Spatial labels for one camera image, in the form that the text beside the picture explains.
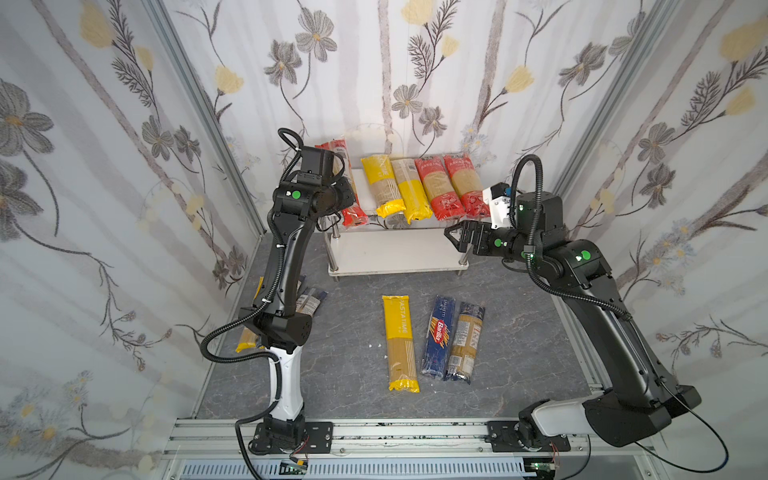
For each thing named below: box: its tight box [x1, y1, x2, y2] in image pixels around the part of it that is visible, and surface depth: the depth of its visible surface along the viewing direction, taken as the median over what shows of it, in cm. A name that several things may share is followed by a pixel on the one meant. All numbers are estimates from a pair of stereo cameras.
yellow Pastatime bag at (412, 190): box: [391, 158, 432, 225], surface depth 82 cm
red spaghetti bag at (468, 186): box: [444, 154, 491, 219], surface depth 86 cm
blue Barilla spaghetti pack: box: [421, 295, 456, 381], surface depth 89 cm
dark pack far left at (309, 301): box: [296, 288, 329, 318], surface depth 100 cm
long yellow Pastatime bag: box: [382, 295, 421, 393], surface depth 90 cm
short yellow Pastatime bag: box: [361, 154, 406, 219], surface depth 81 cm
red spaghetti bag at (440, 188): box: [414, 156, 465, 221], surface depth 82 cm
